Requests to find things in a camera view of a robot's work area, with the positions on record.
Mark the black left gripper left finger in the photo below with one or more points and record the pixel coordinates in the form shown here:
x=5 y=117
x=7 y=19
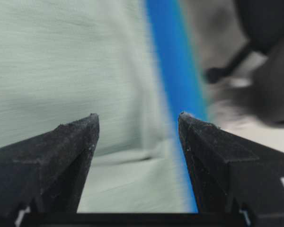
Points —
x=48 y=171

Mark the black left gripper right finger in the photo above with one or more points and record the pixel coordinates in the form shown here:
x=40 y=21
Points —
x=231 y=174

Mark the cream terry bath towel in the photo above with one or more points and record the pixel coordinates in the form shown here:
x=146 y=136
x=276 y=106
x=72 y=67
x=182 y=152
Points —
x=61 y=60

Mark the blue table cover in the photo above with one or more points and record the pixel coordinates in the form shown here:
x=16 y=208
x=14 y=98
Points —
x=180 y=77

